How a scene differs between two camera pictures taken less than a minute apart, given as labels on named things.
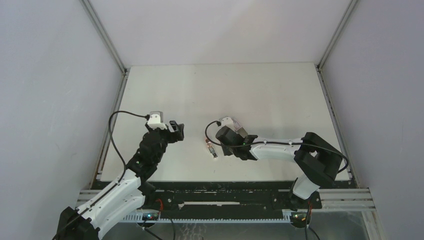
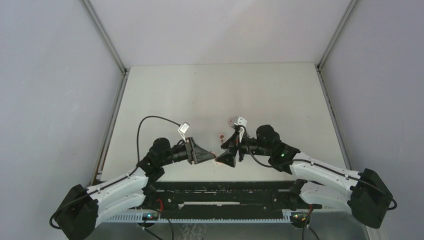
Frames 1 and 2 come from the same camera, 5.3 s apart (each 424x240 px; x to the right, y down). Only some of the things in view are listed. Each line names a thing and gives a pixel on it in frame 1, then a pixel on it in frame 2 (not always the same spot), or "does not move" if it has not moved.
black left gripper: x=177 y=135 → x=195 y=154
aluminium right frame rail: x=340 y=130 does not move
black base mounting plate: x=227 y=197 does not move
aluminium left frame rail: x=125 y=72 does not move
